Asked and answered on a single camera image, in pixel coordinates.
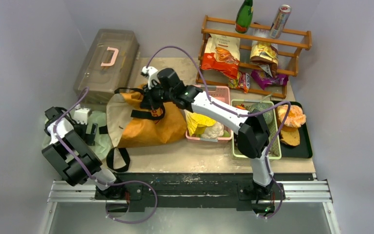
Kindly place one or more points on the purple snack bag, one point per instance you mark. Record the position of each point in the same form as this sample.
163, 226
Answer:
264, 80

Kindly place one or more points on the cassava chips bag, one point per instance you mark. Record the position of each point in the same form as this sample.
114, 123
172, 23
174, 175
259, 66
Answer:
222, 54

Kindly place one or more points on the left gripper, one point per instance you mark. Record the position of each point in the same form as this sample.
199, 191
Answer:
88, 138

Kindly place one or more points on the bread slice near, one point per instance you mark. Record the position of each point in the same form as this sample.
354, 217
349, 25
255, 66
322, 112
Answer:
290, 136

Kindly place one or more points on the brown snack bag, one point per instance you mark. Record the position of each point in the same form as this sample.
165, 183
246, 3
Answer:
265, 55

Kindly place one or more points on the green plastic grocery bag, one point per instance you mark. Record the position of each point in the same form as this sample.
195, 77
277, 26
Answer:
103, 143

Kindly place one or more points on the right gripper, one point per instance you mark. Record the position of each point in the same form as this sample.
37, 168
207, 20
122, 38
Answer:
151, 98

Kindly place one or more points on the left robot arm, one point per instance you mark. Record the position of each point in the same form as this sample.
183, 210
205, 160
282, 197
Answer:
77, 146

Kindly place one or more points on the pink plastic basket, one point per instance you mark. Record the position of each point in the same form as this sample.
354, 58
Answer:
221, 93

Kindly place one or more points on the brown paper tote bag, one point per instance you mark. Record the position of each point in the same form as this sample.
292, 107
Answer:
130, 126

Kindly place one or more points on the green drink can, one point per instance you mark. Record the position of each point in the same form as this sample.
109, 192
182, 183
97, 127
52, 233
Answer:
244, 17

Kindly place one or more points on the toy cauliflower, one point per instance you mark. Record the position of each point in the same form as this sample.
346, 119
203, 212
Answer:
213, 132

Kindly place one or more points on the wooden rack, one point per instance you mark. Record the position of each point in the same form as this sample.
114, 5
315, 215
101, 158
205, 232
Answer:
290, 44

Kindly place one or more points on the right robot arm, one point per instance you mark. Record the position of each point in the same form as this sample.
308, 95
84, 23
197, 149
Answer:
250, 129

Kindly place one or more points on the green plastic basket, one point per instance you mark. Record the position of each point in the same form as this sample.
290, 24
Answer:
270, 118

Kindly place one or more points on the toy napa cabbage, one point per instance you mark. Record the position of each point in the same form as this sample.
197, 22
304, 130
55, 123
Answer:
197, 123

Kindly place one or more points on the colourful snack packet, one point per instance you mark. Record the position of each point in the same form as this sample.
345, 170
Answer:
241, 82

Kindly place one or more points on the translucent storage box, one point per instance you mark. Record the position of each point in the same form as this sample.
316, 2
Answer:
107, 65

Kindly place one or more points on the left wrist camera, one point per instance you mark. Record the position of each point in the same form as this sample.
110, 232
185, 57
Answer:
81, 115

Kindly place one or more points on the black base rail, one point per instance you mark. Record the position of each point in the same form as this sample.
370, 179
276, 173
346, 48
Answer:
196, 190

